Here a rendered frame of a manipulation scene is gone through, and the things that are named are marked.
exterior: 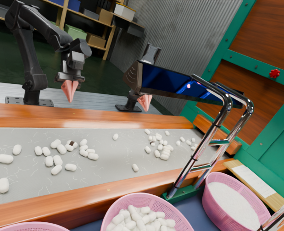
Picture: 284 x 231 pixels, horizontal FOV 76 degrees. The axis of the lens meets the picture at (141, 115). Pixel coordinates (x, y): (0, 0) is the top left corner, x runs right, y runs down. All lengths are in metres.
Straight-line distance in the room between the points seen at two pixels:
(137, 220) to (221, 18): 3.23
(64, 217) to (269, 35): 1.17
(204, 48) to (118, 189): 3.08
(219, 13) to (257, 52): 2.39
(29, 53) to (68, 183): 0.61
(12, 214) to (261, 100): 1.09
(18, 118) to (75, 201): 0.38
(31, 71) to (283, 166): 1.23
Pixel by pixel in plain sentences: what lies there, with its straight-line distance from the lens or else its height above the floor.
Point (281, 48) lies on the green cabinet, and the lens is 1.16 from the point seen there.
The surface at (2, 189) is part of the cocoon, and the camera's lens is 0.55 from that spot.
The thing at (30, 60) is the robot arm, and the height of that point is 0.88.
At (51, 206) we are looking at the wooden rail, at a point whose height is 0.76.
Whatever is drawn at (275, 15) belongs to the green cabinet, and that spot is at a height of 1.49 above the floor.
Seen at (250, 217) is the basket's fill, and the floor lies 0.74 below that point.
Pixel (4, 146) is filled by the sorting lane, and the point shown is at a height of 0.74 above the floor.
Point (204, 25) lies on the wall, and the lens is 3.58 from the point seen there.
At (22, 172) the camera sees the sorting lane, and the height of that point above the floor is 0.74.
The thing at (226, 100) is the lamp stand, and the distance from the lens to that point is 0.55.
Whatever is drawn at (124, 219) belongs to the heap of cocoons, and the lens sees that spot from 0.58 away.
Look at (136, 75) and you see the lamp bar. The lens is 0.47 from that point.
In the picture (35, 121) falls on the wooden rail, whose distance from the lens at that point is 0.76.
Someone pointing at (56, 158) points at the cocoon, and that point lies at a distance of 0.62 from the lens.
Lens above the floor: 1.18
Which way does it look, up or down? 24 degrees down
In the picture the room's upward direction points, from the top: 24 degrees clockwise
